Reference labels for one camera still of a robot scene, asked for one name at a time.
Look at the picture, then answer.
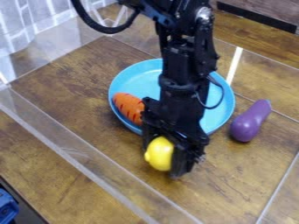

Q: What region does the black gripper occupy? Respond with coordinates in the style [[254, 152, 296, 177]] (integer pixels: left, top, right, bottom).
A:
[[141, 74, 210, 179]]

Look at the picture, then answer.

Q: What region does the yellow toy lemon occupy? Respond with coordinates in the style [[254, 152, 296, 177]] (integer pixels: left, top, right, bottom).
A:
[[144, 136, 173, 172]]

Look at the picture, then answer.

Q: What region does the orange toy carrot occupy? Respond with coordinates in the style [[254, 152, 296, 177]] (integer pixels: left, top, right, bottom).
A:
[[112, 93, 145, 126]]

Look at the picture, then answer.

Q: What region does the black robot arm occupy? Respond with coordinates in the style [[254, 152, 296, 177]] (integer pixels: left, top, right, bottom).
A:
[[117, 0, 220, 178]]

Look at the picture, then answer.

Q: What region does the blue round plastic tray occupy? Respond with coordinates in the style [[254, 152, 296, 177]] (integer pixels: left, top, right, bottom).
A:
[[108, 59, 234, 135]]

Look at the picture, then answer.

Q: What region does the purple toy eggplant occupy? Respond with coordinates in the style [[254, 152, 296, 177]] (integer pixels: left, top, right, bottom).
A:
[[229, 100, 272, 143]]

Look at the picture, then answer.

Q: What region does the blue object at corner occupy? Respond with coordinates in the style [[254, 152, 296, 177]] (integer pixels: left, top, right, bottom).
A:
[[0, 188, 18, 224]]

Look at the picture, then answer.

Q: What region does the clear acrylic enclosure wall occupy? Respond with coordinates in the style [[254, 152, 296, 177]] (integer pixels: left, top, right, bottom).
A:
[[0, 0, 299, 224]]

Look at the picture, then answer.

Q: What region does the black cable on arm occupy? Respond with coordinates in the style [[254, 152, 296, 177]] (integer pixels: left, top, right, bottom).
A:
[[69, 0, 141, 35]]

